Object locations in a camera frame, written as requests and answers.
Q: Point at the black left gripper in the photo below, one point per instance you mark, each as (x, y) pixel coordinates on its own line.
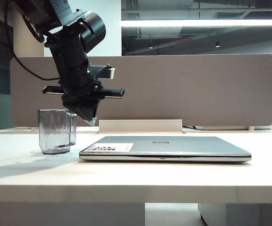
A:
(79, 87)

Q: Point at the transparent grey glass water cup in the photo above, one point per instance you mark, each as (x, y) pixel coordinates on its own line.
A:
(53, 131)

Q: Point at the silver Dell laptop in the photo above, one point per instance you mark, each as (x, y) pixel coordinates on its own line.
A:
(185, 149)

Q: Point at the white red Nice Try sticker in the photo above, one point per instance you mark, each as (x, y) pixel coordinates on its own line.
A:
(112, 147)

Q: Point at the beige fabric desk partition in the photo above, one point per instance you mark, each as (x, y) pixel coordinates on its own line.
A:
(185, 89)

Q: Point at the white desk support panel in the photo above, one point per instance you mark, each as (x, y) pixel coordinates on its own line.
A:
(67, 215)

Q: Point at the red ceiling sign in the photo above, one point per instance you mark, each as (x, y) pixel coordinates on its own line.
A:
(184, 41)

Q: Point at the long white ceiling light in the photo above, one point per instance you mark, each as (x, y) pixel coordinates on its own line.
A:
(197, 23)

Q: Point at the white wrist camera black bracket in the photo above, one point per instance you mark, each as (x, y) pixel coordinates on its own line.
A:
(102, 71)

